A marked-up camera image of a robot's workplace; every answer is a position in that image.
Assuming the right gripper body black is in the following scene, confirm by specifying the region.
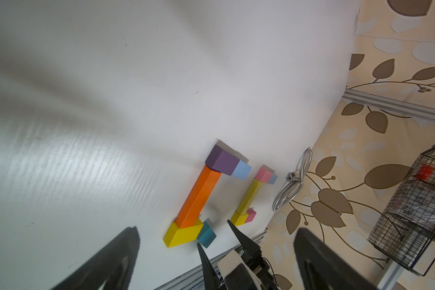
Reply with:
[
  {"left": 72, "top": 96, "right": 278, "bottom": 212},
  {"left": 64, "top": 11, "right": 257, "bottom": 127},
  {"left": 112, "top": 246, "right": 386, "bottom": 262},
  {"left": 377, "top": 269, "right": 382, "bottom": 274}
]
[{"left": 239, "top": 250, "right": 277, "bottom": 290}]

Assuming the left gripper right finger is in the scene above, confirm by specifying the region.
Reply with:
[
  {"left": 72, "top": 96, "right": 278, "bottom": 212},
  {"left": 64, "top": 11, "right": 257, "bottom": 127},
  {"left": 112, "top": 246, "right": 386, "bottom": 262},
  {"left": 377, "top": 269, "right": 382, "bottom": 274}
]
[{"left": 294, "top": 228, "right": 376, "bottom": 290}]

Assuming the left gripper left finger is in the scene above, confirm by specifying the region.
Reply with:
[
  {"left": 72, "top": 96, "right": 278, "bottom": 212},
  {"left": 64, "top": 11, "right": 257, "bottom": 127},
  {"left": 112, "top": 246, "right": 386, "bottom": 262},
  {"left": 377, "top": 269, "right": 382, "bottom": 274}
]
[{"left": 54, "top": 227, "right": 140, "bottom": 290}]

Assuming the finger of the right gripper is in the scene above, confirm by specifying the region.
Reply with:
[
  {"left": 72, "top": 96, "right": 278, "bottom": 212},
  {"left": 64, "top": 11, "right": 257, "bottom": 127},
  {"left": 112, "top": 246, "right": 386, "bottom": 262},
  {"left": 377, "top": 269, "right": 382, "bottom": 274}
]
[
  {"left": 227, "top": 219, "right": 262, "bottom": 259},
  {"left": 197, "top": 242, "right": 222, "bottom": 290}
]

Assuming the yellow block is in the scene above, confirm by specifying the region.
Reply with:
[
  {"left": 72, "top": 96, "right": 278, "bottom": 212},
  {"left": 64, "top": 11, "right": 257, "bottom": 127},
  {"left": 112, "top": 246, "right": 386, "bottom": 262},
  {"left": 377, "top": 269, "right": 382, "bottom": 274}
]
[
  {"left": 163, "top": 219, "right": 204, "bottom": 248},
  {"left": 230, "top": 212, "right": 249, "bottom": 227}
]

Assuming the magenta block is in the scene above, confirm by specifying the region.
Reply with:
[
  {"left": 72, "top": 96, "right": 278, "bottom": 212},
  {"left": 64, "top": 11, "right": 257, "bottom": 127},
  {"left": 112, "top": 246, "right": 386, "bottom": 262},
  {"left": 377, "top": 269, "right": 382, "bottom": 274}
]
[{"left": 245, "top": 208, "right": 257, "bottom": 224}]

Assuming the teal block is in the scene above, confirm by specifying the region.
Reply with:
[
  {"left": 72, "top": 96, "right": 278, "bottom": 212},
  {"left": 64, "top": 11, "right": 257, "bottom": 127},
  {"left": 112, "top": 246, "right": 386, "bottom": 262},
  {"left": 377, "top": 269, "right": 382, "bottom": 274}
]
[{"left": 196, "top": 221, "right": 216, "bottom": 248}]

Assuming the long yellow-green block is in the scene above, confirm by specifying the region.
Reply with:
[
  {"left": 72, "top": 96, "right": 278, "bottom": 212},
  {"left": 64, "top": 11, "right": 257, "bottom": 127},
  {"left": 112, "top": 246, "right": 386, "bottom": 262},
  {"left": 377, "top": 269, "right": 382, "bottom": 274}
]
[{"left": 236, "top": 179, "right": 263, "bottom": 215}]

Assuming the light blue block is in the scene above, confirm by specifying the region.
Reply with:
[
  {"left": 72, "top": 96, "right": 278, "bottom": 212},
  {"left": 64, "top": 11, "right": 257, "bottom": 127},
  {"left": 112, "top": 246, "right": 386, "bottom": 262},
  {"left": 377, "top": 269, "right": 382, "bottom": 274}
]
[
  {"left": 232, "top": 160, "right": 252, "bottom": 180},
  {"left": 268, "top": 174, "right": 278, "bottom": 184}
]

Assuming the pink block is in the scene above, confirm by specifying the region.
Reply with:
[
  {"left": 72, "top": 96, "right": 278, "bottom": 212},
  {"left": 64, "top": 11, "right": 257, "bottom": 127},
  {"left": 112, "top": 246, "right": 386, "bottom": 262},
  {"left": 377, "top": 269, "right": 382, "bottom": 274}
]
[{"left": 255, "top": 166, "right": 273, "bottom": 184}]

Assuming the orange long block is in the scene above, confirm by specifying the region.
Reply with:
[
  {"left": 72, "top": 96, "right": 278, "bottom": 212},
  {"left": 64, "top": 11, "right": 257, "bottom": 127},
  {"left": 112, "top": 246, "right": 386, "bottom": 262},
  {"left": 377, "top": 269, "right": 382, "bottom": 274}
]
[{"left": 175, "top": 166, "right": 222, "bottom": 228}]

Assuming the purple block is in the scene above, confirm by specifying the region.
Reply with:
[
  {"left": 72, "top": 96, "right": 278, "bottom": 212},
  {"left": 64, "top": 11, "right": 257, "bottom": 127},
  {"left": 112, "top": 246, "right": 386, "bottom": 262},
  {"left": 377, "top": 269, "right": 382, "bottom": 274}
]
[{"left": 205, "top": 145, "right": 240, "bottom": 176}]

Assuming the plastic bag in basket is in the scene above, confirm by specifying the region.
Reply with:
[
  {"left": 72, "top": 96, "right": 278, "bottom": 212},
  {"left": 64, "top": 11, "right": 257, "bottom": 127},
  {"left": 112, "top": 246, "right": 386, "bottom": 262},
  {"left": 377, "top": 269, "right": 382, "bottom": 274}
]
[{"left": 388, "top": 180, "right": 435, "bottom": 240}]

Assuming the metal flexible hose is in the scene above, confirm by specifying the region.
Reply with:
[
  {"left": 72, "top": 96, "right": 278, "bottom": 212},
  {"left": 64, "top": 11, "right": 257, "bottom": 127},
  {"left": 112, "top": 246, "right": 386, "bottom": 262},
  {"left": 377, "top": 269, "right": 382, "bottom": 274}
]
[{"left": 271, "top": 146, "right": 313, "bottom": 213}]

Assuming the right wire basket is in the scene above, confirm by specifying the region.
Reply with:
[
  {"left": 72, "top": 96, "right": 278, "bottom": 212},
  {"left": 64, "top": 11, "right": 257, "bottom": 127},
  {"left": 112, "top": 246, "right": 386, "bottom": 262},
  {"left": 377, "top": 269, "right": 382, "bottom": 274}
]
[{"left": 368, "top": 147, "right": 435, "bottom": 275}]

